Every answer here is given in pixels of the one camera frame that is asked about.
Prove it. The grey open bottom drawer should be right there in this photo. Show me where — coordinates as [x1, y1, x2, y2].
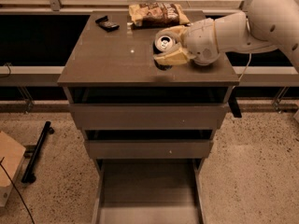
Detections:
[92, 159, 204, 224]

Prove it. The thin black cable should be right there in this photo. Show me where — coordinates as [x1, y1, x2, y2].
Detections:
[0, 156, 36, 224]

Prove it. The grey middle drawer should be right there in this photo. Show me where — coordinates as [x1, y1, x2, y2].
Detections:
[85, 130, 214, 159]

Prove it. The small black snack packet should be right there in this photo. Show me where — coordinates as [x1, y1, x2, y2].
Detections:
[95, 16, 120, 32]

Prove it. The grey top drawer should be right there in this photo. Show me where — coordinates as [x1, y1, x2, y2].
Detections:
[65, 87, 230, 131]

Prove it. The black metal bar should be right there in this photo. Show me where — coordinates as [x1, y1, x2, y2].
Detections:
[21, 121, 54, 183]

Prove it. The dark pepsi soda can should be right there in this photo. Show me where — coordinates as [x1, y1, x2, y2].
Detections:
[152, 35, 174, 71]

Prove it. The white cable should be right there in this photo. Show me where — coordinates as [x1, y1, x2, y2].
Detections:
[238, 53, 252, 80]

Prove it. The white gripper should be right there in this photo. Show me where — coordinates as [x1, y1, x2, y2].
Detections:
[153, 19, 220, 65]

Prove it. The grey drawer cabinet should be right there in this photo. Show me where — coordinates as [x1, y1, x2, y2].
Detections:
[57, 9, 240, 224]

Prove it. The yellow brown chip bag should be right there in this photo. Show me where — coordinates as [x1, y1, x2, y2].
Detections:
[129, 2, 190, 27]

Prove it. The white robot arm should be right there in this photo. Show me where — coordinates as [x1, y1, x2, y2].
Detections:
[153, 0, 299, 66]

